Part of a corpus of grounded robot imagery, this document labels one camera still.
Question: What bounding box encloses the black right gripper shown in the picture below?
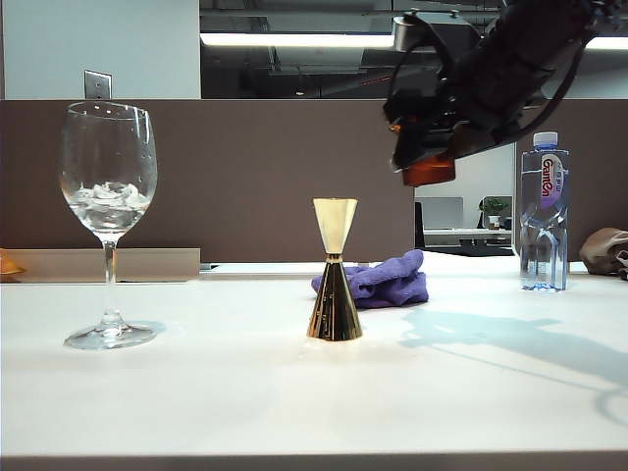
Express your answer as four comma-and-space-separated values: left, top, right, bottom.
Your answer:
384, 73, 472, 173

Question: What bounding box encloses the small amber measuring cup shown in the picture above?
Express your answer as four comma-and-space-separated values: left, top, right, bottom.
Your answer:
389, 120, 460, 188

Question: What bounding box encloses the gold metal jigger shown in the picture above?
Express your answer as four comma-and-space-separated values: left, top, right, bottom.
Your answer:
306, 197, 364, 341

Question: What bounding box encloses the clear Ganten water bottle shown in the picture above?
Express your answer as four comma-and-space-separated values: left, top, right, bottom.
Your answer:
518, 131, 572, 293

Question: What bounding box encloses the clear wine glass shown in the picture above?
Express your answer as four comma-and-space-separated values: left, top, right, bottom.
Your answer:
57, 101, 166, 351

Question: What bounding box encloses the white background desk screen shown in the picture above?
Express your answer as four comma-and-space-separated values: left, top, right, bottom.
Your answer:
416, 196, 465, 231

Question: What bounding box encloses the small green potted plant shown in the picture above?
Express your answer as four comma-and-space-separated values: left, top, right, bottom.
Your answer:
478, 197, 511, 231

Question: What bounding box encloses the white background desk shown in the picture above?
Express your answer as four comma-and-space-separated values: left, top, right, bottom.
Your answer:
422, 227, 514, 248

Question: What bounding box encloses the purple cloth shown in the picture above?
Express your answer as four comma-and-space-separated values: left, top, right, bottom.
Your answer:
311, 248, 430, 310

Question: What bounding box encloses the long ceiling light strip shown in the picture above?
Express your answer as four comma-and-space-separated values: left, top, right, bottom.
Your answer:
199, 30, 628, 51

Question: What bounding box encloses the brown desk partition panel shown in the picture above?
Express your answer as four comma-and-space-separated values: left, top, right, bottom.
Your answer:
0, 98, 417, 265
512, 97, 628, 264

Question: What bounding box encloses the brown fabric bag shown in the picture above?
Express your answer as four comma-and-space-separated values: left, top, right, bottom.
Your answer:
578, 227, 628, 282

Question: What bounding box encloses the small orange object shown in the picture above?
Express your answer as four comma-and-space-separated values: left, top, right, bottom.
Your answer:
0, 248, 25, 276

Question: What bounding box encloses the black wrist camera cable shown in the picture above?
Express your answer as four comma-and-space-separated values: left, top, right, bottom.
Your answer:
389, 26, 443, 119

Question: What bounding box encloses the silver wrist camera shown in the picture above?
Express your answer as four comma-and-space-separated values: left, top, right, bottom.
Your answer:
391, 13, 436, 51

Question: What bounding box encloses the metal wall switch plate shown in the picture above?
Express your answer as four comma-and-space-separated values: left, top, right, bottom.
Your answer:
82, 69, 114, 101

